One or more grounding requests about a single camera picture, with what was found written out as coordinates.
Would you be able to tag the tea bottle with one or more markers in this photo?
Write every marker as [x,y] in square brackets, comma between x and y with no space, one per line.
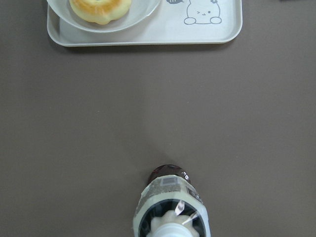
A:
[170,206]

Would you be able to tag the white round plate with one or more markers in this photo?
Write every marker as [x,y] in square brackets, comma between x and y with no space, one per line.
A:
[139,10]

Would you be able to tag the glazed donut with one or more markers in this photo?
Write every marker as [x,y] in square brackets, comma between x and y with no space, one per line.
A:
[100,11]

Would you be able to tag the beige rabbit tray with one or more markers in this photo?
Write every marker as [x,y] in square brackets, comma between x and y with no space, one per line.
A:
[168,24]

